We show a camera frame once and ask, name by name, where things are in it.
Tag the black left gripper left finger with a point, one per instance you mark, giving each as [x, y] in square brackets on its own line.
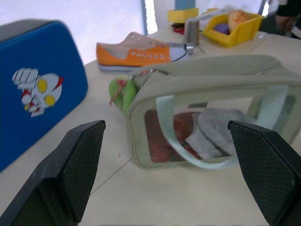
[77, 171]

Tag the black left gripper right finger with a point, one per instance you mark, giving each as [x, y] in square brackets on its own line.
[265, 169]

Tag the clear beige toiletry bag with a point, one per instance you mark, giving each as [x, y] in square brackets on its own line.
[211, 91]

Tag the grey sock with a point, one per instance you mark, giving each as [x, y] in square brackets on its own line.
[216, 131]

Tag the blue cartoon hard case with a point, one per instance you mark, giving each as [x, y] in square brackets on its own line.
[35, 94]

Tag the green plush toy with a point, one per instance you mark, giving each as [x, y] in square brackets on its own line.
[123, 94]

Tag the red brown cloth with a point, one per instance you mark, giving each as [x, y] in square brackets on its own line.
[164, 141]

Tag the orange canvas sneaker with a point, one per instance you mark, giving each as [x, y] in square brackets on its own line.
[136, 53]

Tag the yellow plastic bin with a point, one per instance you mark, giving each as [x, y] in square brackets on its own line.
[231, 31]

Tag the purple ball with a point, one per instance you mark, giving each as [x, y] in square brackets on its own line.
[222, 28]

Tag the orange yellow fuzzy toy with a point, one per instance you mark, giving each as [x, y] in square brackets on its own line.
[237, 18]

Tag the person in dark clothing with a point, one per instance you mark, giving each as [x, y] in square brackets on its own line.
[288, 16]

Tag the silver metal box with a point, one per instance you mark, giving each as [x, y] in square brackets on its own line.
[192, 31]

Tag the red black small object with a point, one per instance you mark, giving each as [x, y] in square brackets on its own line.
[178, 27]

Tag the yellow block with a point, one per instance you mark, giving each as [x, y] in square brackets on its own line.
[182, 14]

